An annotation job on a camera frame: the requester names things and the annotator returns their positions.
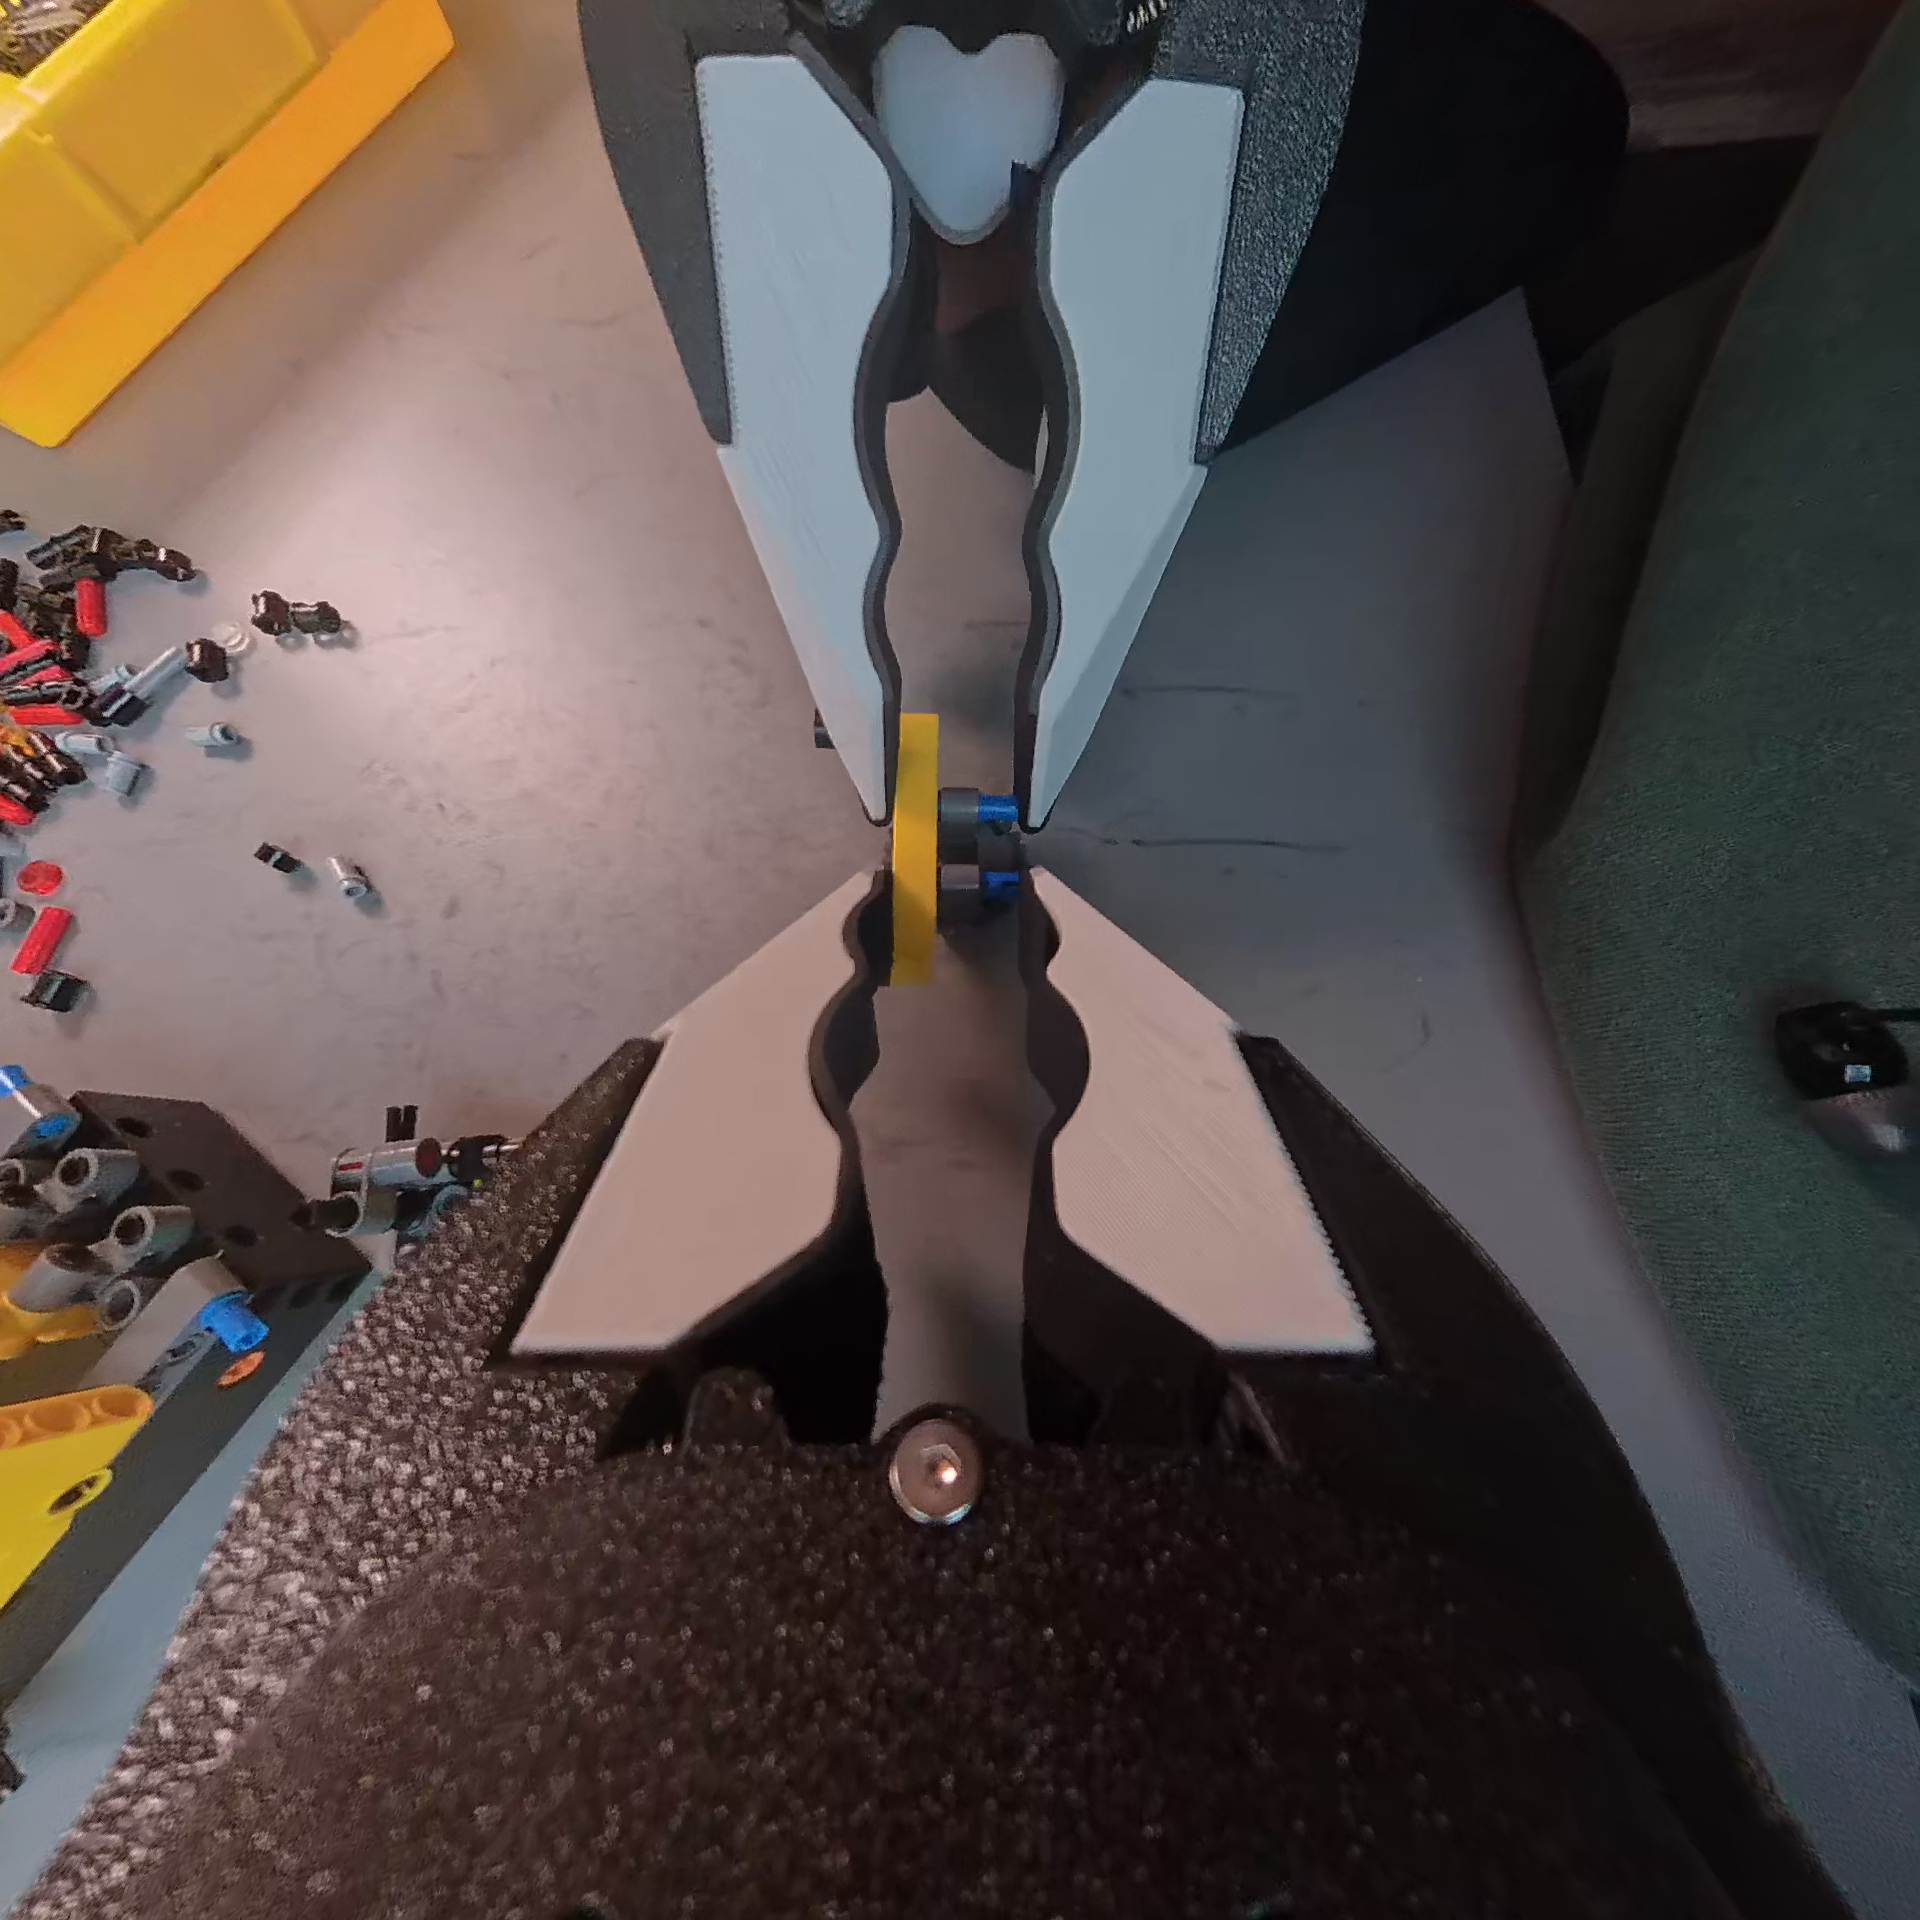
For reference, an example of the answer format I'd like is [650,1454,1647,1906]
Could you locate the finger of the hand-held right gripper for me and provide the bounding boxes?
[1014,76,1249,834]
[694,47,920,829]

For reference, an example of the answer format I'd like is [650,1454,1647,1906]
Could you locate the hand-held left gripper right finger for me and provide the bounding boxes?
[1017,866,1376,1445]

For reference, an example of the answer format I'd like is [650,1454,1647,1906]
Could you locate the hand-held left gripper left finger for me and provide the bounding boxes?
[509,866,894,1447]

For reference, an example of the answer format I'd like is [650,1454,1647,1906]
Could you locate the grey yellow lego rack assembly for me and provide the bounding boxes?
[297,1103,513,1242]

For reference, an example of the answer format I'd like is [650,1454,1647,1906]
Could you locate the yellow lego beam with black pins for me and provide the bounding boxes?
[813,708,946,991]

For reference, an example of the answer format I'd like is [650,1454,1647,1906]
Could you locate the grey lego gear with blue pins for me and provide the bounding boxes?
[936,785,1031,913]

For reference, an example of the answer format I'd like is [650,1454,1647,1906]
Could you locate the large yellow black lego model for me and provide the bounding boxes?
[0,1063,379,1618]

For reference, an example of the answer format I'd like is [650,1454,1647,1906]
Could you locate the pile of small lego pins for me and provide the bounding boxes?
[0,507,361,1010]

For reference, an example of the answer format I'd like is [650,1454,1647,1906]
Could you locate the black padded armrest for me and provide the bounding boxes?
[1222,0,1632,453]

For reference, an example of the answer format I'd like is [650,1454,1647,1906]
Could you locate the yellow plastic storage bin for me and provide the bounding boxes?
[0,0,457,450]

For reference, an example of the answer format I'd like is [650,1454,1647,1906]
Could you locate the black drawstring toggle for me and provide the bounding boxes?
[1773,999,1920,1162]

